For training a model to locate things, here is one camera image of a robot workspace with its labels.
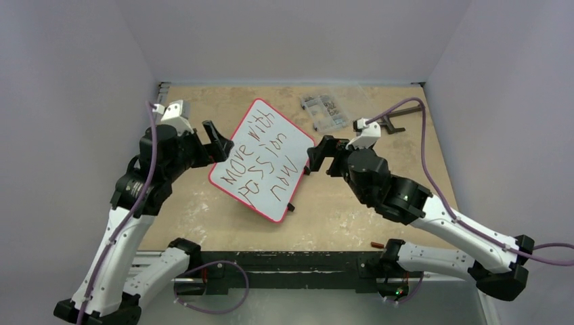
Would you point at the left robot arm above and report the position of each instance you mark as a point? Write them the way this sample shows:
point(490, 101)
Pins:
point(108, 294)

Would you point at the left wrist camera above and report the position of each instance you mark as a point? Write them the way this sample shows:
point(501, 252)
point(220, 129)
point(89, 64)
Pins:
point(175, 114)

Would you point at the clear plastic screw box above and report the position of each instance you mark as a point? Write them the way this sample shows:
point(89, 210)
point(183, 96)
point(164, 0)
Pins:
point(335, 107)

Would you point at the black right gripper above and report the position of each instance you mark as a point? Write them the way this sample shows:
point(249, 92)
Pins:
point(334, 154)

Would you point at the pink framed whiteboard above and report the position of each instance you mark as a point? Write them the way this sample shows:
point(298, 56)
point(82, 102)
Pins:
point(265, 166)

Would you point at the dark metal crank handle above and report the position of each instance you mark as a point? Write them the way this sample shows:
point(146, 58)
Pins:
point(391, 123)

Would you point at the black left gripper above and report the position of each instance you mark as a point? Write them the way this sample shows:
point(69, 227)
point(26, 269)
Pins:
point(216, 151)

